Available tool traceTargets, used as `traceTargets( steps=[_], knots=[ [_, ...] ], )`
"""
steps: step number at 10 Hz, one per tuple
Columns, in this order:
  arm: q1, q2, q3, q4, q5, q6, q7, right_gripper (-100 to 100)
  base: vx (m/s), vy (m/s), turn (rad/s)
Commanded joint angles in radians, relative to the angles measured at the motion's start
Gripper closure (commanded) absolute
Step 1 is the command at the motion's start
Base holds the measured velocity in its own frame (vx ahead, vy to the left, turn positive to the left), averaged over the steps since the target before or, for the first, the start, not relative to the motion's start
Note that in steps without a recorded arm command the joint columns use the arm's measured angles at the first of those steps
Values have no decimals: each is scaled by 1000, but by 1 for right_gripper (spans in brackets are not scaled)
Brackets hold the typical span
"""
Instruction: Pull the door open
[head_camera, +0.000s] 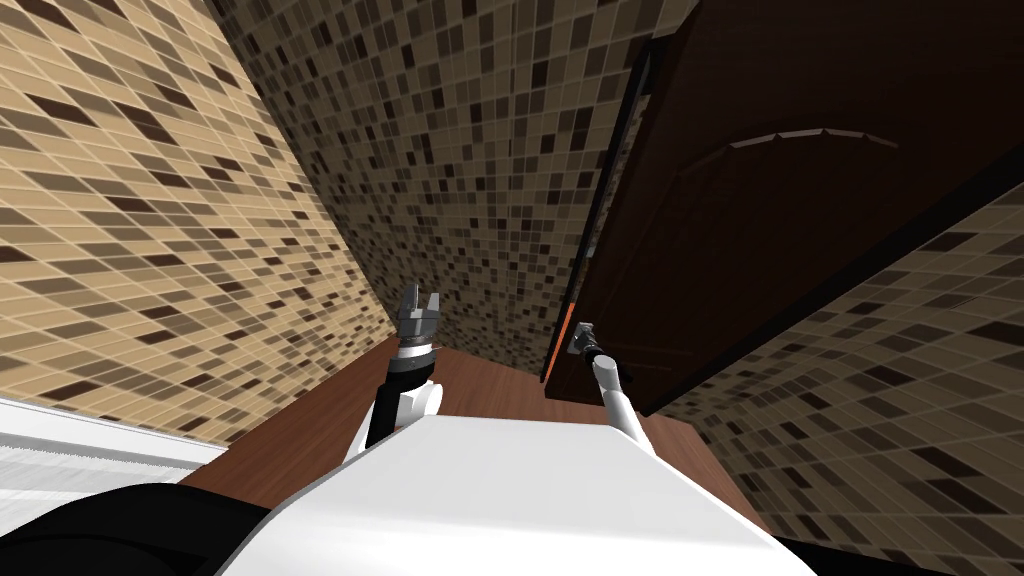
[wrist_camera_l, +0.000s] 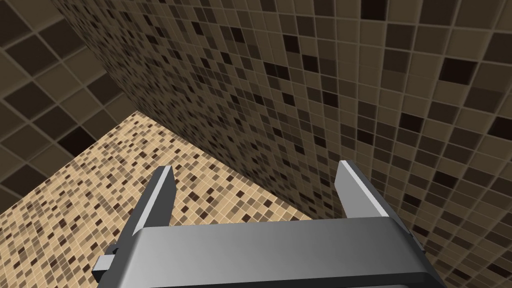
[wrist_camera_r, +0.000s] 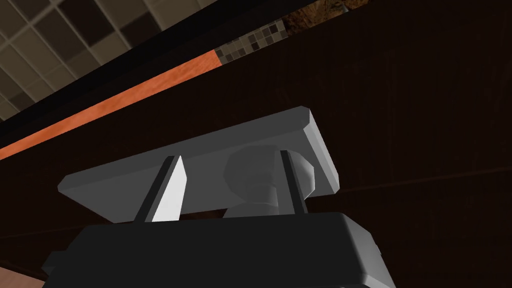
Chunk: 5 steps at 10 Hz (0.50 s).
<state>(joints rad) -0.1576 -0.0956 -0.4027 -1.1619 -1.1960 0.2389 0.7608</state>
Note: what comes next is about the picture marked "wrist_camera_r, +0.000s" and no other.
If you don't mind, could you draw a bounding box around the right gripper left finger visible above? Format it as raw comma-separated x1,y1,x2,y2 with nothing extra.
133,154,188,223

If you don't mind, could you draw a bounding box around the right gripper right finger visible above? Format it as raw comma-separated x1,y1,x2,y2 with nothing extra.
279,149,309,216

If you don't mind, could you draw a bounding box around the grey flat bar handle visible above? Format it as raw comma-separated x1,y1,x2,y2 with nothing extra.
57,105,341,225

